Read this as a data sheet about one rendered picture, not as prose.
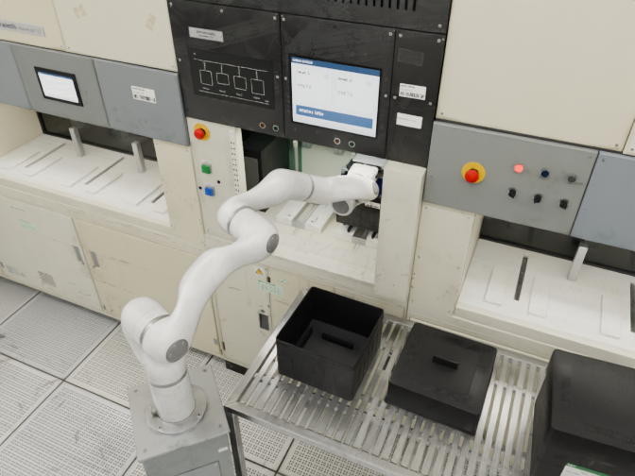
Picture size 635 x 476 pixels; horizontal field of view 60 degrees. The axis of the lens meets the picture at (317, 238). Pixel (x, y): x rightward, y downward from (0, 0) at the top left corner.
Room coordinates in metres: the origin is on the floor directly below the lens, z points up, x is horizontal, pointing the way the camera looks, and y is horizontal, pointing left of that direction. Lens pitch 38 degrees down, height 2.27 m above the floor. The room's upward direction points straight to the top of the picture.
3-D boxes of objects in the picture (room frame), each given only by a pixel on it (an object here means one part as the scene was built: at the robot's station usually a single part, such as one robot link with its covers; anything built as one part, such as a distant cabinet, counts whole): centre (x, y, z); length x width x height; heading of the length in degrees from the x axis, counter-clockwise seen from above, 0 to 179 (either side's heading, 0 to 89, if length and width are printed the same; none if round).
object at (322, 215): (1.94, 0.04, 0.89); 0.22 x 0.21 x 0.04; 156
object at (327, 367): (1.25, -0.05, 0.85); 0.28 x 0.28 x 0.17; 65
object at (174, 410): (1.04, 0.45, 0.85); 0.19 x 0.19 x 0.18
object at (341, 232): (1.84, -0.21, 0.89); 0.22 x 0.21 x 0.04; 156
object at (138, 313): (1.07, 0.47, 1.07); 0.19 x 0.12 x 0.24; 45
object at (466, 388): (1.14, -0.41, 0.83); 0.29 x 0.29 x 0.13; 65
